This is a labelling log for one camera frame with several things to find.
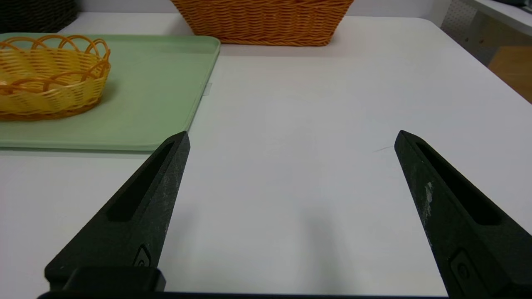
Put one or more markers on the dark brown wicker basket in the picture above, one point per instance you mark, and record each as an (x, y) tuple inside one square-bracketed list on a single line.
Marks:
[(37, 14)]

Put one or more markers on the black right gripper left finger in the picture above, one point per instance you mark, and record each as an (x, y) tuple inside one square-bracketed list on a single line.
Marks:
[(124, 232)]

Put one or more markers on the white side table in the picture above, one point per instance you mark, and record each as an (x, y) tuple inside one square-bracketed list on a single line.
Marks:
[(503, 12)]

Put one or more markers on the white perforated panel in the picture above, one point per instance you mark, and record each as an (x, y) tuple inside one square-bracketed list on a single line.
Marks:
[(463, 27)]

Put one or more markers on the brown wood panel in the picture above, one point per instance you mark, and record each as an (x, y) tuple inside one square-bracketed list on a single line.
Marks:
[(513, 68)]

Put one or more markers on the small yellow wicker basket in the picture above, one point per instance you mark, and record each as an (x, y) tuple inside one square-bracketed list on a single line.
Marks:
[(50, 83)]

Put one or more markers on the light green plastic tray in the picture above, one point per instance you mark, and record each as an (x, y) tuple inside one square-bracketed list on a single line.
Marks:
[(158, 95)]

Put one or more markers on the large orange wicker basket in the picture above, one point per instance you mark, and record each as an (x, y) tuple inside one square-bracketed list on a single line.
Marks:
[(266, 20)]

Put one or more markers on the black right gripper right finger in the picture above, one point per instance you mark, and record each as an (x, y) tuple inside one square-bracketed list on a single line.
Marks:
[(461, 232)]

